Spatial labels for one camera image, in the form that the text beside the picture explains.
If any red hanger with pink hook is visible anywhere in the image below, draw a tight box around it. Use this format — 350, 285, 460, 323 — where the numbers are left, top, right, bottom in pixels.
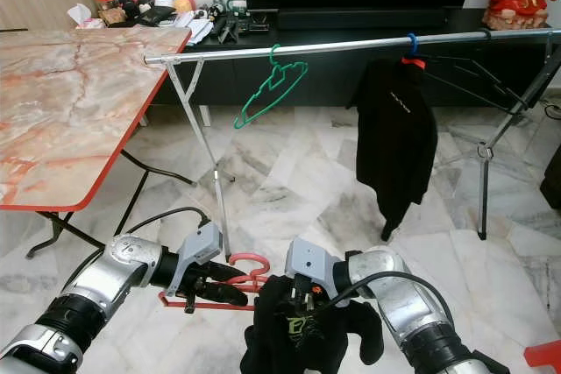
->
160, 253, 273, 312

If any small black box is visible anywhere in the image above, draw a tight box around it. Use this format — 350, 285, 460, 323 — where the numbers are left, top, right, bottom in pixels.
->
238, 11, 271, 35

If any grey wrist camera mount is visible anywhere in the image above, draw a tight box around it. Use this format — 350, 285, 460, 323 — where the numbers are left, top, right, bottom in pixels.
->
285, 236, 352, 300
174, 221, 224, 292

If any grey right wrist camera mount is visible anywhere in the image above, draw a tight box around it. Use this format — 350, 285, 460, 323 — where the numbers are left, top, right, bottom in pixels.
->
285, 236, 352, 300

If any dark brown sofa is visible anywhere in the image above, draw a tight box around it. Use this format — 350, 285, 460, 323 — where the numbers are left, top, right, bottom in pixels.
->
542, 142, 561, 210

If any black phone stand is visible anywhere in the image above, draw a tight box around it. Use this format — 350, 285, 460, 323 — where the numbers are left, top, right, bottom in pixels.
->
215, 18, 239, 44

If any green plastic hanger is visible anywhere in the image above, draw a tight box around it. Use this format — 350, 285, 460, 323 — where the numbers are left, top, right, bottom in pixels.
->
233, 43, 309, 130

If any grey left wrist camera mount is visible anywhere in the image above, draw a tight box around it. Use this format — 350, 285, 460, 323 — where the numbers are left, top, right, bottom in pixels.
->
174, 221, 224, 292

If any black shirt white print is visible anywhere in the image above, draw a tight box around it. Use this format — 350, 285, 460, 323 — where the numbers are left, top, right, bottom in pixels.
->
346, 59, 439, 243

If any silver metal clothes rack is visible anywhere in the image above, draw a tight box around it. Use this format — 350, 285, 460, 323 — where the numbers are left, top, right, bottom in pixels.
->
143, 28, 561, 257

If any black desk telephone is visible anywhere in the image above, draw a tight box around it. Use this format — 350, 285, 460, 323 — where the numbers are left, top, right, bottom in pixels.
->
136, 6, 176, 26

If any black soundbar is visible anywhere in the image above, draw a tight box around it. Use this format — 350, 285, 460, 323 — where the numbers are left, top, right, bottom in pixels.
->
276, 8, 448, 32

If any marble table with red edge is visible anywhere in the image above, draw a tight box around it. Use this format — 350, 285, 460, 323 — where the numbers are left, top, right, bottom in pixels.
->
0, 25, 194, 257

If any dark grey plastic hanger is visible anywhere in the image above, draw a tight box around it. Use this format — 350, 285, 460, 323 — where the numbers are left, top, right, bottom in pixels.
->
421, 28, 536, 112

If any white tissue box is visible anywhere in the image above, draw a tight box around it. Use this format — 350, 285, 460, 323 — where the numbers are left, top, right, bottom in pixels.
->
67, 3, 102, 29

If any black tv console cabinet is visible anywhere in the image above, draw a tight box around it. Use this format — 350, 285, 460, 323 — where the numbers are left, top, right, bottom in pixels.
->
158, 6, 561, 110

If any red hanger with blue hook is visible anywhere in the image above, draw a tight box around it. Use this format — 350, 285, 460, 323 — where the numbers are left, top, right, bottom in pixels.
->
401, 32, 428, 68

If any black garment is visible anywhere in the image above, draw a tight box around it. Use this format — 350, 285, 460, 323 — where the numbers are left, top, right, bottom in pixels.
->
239, 273, 385, 374

